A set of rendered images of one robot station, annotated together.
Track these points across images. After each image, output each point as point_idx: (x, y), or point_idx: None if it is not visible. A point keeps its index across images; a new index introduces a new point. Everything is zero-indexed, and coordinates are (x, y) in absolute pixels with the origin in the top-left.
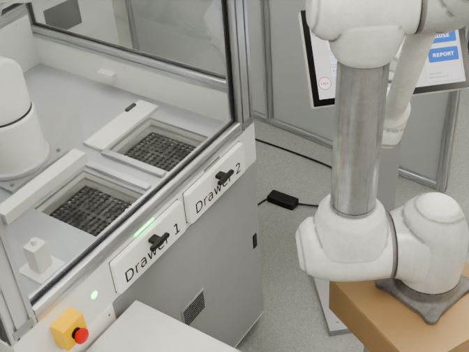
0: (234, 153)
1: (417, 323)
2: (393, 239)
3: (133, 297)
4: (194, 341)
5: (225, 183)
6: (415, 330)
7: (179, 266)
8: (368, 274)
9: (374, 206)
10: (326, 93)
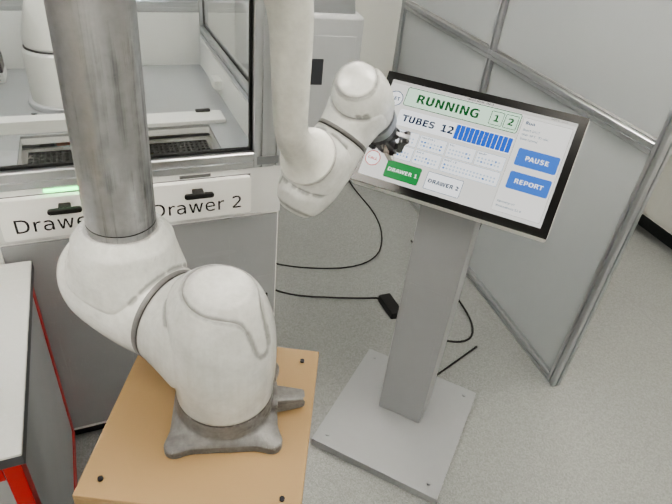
0: (232, 181)
1: (154, 442)
2: (145, 300)
3: (37, 259)
4: (9, 321)
5: (210, 207)
6: (141, 449)
7: None
8: (106, 332)
9: (127, 235)
10: (368, 168)
